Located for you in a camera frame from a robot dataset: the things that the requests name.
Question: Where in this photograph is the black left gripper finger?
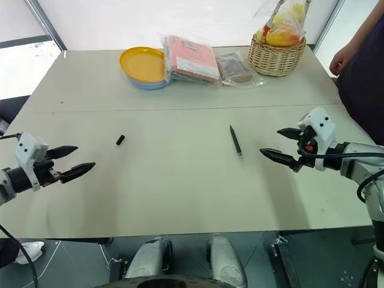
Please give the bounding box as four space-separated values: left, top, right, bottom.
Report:
47 145 80 160
60 161 97 184

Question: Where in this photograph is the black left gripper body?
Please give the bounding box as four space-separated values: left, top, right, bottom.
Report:
33 151 63 188

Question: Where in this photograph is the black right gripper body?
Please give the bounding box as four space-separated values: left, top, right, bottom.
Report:
292 127 319 174

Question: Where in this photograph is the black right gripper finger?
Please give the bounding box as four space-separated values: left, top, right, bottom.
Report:
276 127 301 140
259 148 297 169

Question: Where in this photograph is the black pen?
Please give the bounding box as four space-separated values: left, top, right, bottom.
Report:
229 125 245 162

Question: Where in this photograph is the bystander bare hand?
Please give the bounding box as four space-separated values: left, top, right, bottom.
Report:
329 44 350 74

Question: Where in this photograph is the woven wicker basket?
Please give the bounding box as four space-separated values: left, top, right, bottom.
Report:
247 32 307 77

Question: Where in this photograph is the bystander dark clothing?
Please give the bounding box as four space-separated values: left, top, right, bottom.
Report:
337 0 384 145

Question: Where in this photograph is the white shoe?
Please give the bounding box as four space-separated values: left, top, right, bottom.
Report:
15 241 45 265

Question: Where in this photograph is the plastic bag with brown pads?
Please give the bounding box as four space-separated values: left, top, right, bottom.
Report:
214 52 265 89

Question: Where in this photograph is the dark trouser leg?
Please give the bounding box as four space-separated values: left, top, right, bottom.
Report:
0 238 21 270

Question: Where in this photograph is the plastic bag of fruit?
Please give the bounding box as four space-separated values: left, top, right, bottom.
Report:
254 0 310 48

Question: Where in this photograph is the silver rounded robot leg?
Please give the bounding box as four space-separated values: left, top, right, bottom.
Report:
124 236 174 280
208 233 249 288

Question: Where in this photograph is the light blue plate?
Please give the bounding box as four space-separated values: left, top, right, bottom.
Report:
127 74 174 90

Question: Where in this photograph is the yellow plate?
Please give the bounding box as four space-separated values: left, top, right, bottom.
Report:
119 46 167 83

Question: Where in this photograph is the plastic bag with red booklets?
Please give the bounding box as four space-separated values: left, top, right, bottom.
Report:
158 32 223 87

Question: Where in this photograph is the dark rounded robot torso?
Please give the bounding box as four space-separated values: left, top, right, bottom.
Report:
100 275 224 288

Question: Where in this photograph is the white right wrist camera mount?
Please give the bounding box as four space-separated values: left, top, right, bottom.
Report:
296 106 338 173

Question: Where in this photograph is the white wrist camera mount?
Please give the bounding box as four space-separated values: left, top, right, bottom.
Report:
296 106 338 173
14 131 49 192

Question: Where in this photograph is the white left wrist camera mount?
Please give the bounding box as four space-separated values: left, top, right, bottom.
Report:
14 131 49 192

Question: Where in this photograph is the long black hanging cable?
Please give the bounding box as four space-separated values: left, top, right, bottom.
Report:
0 223 40 288

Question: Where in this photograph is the black table leg frame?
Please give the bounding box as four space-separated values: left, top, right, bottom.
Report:
269 236 304 288

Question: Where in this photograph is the grey window frame post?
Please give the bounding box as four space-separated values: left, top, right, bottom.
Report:
25 0 68 52

